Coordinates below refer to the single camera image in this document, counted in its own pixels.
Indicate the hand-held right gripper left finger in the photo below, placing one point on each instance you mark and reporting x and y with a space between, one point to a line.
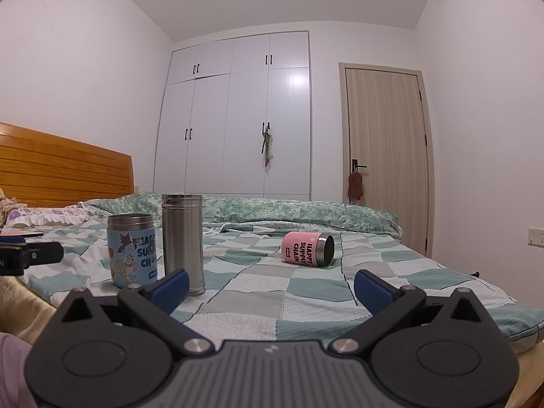
172 289

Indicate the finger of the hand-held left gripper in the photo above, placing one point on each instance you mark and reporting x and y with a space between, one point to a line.
30 234
44 253

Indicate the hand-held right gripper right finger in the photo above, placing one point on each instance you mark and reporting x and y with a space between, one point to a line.
374 295

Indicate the pink cup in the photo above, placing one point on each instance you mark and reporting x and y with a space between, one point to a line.
304 248

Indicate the blue cartoon cup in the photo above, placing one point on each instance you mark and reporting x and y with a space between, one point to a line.
127 255

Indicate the purple floral pillow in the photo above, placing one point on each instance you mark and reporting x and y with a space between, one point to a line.
46 216

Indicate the crumpled beige cloth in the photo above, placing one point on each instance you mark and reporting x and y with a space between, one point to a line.
7 206

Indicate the stainless steel thermos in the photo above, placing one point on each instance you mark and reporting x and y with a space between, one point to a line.
182 238

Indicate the beige bed sheet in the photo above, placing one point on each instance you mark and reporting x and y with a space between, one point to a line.
25 310

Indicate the wooden headboard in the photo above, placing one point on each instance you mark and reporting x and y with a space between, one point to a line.
63 170

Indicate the checkered green blanket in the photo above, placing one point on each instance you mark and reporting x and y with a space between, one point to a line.
263 289

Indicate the pink clothing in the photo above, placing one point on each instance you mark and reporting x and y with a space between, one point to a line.
12 369

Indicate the green floral quilt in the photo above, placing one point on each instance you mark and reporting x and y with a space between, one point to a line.
297 214

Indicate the brown hanging cloth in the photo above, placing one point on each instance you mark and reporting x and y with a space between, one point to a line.
355 185

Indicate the light wooden door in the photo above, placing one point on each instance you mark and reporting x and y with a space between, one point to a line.
386 136

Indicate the white wardrobe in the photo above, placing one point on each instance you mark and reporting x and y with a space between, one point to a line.
238 136

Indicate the white wall socket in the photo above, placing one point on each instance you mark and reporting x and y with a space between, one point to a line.
536 236

